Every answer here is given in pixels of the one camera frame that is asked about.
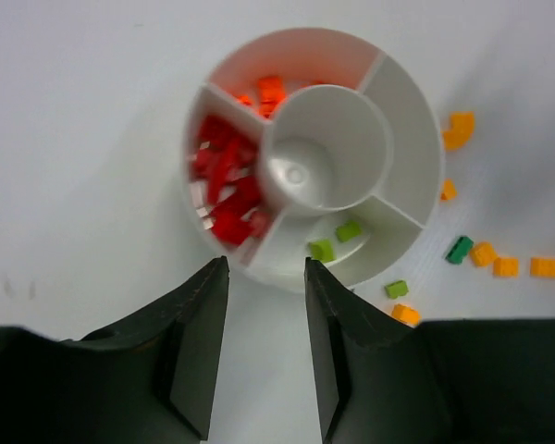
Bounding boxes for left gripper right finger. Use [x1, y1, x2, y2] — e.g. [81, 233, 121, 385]
[304, 259, 555, 443]

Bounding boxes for white round divided container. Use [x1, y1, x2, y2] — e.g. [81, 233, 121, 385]
[180, 28, 445, 292]

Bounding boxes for yellow orange lego cluster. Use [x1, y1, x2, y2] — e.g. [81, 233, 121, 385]
[390, 303, 421, 327]

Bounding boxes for red legos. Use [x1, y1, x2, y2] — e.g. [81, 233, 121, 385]
[190, 114, 267, 247]

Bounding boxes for yellow orange lego group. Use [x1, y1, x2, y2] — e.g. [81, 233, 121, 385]
[469, 241, 555, 279]

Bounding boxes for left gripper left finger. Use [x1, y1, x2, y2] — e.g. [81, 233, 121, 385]
[0, 257, 229, 443]

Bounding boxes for lime lego beside cluster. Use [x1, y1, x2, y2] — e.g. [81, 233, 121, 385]
[384, 279, 409, 300]

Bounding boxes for small dark green lego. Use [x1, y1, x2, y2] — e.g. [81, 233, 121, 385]
[445, 235, 474, 265]

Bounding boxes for orange arch lego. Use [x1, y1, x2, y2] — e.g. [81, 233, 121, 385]
[442, 111, 475, 152]

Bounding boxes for orange legos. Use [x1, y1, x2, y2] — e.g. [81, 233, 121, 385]
[256, 76, 287, 118]

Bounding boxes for small yellow lego brick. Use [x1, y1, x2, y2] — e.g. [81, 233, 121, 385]
[440, 179, 458, 202]

